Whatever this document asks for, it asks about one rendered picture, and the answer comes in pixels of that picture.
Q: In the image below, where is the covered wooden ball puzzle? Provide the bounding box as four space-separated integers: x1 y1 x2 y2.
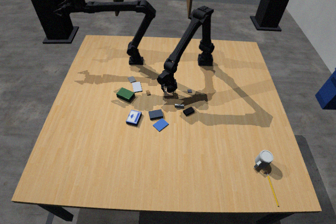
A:
164 86 174 98

